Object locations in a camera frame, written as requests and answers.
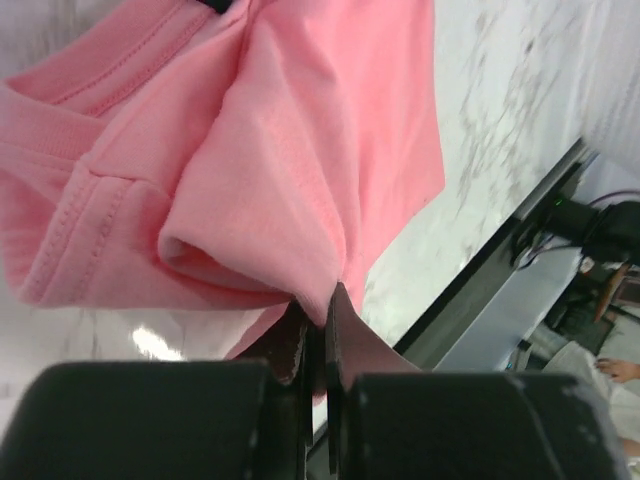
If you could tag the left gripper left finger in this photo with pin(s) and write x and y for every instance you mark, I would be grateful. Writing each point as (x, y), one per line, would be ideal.
(249, 418)

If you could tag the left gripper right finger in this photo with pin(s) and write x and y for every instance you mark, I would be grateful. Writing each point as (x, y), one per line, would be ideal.
(387, 419)

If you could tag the pink t shirt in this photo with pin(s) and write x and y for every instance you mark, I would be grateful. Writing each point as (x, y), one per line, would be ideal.
(181, 157)

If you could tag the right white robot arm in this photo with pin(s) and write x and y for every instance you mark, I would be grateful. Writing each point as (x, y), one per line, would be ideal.
(605, 229)

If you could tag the person's hand in background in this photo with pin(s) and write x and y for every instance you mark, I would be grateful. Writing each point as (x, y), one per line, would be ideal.
(619, 371)

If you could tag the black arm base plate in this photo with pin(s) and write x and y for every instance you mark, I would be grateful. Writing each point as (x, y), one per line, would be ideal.
(480, 317)

